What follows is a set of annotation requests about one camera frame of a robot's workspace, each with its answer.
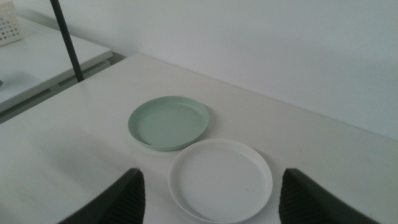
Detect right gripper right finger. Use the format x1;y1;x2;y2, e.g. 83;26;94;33
278;167;382;224

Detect white side table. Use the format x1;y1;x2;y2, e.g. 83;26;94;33
0;17;113;124

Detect white perforated basket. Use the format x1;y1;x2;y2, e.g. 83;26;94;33
0;1;24;47

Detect white shallow bowl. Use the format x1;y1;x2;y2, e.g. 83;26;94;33
168;138;274;224

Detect black slanted pole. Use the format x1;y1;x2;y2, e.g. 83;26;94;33
49;0;85;83

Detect pale green shallow bowl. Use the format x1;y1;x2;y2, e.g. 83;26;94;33
127;95;210;152

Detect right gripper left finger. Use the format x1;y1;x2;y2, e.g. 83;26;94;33
58;167;146;224

